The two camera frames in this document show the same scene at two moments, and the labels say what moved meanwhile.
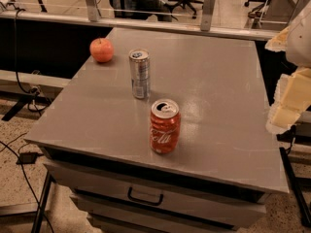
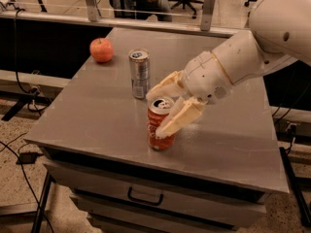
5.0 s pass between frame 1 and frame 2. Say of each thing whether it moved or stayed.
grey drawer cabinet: stayed
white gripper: moved
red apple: stayed
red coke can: stayed
